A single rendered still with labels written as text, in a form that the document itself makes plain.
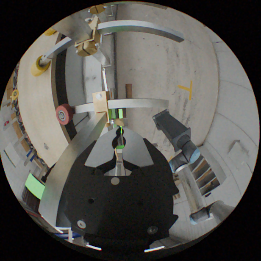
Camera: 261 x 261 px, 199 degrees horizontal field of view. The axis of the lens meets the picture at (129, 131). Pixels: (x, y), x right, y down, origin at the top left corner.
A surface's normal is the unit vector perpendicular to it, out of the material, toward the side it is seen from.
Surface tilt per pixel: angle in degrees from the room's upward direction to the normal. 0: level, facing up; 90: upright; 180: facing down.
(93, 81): 0
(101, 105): 0
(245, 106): 90
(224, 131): 90
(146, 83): 0
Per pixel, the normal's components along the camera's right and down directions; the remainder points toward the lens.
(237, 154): -1.00, 0.05
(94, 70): 0.05, 0.52
